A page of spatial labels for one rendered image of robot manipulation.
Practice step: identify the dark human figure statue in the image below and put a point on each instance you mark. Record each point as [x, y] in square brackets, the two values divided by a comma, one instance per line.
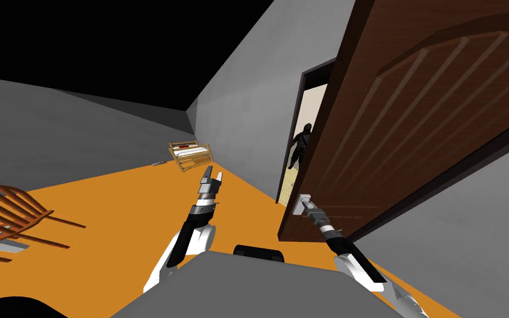
[301, 143]

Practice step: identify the brown wooden chair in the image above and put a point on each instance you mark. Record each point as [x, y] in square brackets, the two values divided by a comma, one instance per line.
[2, 212]

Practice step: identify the brown wooden door leaf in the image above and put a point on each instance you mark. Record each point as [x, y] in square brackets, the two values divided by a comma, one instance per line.
[413, 110]

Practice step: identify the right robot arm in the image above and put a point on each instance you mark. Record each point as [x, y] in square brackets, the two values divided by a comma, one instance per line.
[360, 265]

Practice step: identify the light wooden slatted crib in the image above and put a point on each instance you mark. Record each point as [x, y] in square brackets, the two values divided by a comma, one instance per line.
[191, 154]

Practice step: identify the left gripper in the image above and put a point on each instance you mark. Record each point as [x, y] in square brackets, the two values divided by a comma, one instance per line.
[207, 190]

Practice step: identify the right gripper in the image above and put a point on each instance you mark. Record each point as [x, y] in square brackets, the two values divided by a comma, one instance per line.
[315, 213]

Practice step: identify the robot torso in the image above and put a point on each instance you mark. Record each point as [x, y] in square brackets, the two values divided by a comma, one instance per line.
[254, 287]

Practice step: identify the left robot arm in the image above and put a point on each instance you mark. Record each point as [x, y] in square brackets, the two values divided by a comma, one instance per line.
[183, 247]

